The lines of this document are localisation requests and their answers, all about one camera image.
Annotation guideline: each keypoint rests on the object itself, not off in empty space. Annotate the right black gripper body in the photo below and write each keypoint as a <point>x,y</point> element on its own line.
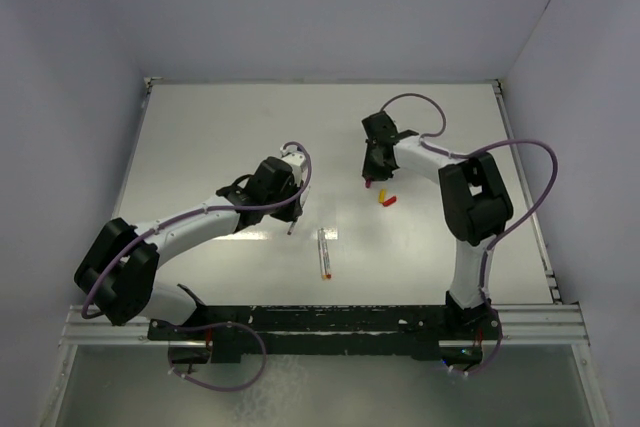
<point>387,173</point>

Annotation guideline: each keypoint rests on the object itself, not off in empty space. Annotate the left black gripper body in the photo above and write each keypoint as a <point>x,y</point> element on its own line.
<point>284,212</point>

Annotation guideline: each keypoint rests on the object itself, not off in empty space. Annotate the yellow marker pen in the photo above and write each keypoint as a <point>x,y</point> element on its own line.
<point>321,243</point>

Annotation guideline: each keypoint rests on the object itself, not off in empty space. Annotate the red pen cap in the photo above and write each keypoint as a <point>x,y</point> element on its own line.
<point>390,201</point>

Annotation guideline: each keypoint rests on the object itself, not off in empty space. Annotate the red marker pen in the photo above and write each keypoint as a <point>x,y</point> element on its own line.
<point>327,259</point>

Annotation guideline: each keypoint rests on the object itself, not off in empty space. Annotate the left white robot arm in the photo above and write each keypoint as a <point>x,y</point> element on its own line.
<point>118,273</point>

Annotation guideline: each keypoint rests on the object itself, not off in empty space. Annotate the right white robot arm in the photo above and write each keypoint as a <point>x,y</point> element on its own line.
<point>475,203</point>

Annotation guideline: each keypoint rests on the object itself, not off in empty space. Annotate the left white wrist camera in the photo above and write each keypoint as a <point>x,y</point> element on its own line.
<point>296,159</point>

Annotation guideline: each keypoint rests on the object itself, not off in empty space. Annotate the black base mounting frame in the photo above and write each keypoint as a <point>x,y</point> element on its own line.
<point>423,333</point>

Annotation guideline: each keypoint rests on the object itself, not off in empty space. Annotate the aluminium rail right side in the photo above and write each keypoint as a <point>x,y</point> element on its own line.
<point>529,201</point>

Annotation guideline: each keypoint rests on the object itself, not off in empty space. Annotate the aluminium rail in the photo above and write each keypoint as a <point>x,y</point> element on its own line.
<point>550,324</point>
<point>529,201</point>

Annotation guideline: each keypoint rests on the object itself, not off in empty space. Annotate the aluminium rail front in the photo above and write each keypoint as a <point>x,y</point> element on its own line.
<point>550,324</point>

